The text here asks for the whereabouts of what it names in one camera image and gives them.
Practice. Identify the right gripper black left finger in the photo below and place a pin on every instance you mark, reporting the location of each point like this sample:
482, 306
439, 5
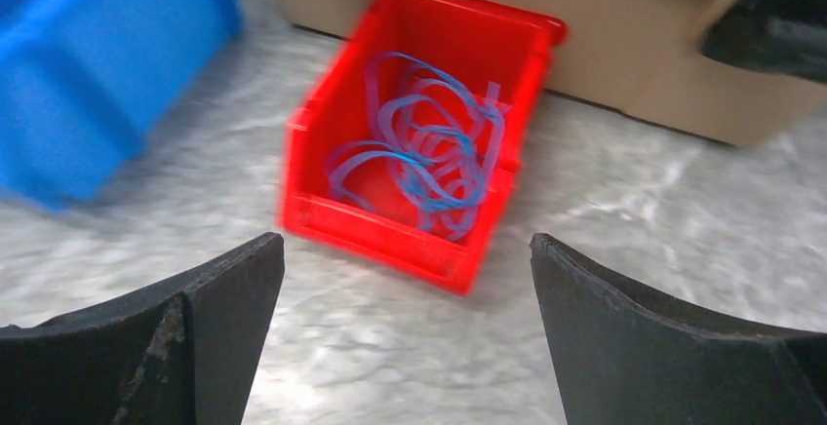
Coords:
183, 350

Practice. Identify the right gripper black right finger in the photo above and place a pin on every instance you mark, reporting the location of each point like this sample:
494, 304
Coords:
626, 353

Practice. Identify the red plastic bin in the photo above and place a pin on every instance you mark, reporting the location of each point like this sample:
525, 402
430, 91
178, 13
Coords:
477, 42

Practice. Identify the blue double plastic bin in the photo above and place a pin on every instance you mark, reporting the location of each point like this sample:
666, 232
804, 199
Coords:
83, 82

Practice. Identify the tan plastic toolbox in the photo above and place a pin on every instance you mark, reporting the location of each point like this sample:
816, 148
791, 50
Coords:
640, 57

